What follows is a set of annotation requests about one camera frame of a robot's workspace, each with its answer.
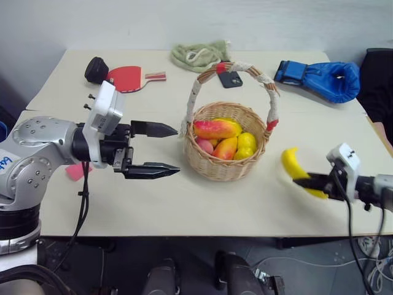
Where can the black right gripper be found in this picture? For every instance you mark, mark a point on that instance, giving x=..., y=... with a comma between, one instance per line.
x=336, y=187

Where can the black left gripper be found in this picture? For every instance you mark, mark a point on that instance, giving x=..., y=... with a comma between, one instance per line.
x=121, y=147

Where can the yellow banana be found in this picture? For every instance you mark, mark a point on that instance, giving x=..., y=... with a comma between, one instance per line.
x=290, y=159

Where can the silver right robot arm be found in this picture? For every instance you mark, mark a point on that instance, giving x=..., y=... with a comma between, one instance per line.
x=380, y=187

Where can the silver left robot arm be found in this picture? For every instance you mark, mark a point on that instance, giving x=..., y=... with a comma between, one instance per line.
x=40, y=144

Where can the pink peach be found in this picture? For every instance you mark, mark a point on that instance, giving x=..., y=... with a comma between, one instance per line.
x=204, y=144

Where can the black table crossbar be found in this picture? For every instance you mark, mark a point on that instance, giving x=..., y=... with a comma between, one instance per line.
x=322, y=242

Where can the long red-yellow mango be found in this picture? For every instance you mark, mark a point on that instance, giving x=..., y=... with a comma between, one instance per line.
x=215, y=129

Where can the small orange-red mango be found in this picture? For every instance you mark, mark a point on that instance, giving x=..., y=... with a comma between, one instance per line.
x=225, y=149

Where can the red table tennis paddle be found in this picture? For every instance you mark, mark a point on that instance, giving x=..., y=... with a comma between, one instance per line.
x=126, y=78

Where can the pink sponge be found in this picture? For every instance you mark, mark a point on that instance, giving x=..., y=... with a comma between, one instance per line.
x=73, y=173

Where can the white patterned shoe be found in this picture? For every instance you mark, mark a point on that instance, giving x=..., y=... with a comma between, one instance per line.
x=368, y=246

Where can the black zip pouch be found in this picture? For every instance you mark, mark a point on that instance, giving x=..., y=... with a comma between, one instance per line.
x=95, y=70

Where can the blue boxing glove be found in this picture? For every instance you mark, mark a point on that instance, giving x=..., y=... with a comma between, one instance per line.
x=331, y=81

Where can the black smartphone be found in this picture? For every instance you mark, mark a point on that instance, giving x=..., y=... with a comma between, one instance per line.
x=230, y=80

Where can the black fabric bundle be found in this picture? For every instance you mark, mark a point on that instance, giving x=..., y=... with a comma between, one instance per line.
x=379, y=80

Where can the dark rounded shape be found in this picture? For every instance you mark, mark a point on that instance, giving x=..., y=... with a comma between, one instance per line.
x=236, y=273
x=162, y=276

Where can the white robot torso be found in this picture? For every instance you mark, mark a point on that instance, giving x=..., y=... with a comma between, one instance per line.
x=18, y=256

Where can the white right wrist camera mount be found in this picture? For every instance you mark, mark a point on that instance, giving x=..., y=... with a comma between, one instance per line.
x=348, y=159

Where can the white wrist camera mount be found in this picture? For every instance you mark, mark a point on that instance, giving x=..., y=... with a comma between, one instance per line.
x=348, y=159
x=106, y=107

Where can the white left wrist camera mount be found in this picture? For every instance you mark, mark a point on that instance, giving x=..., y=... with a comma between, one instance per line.
x=106, y=107

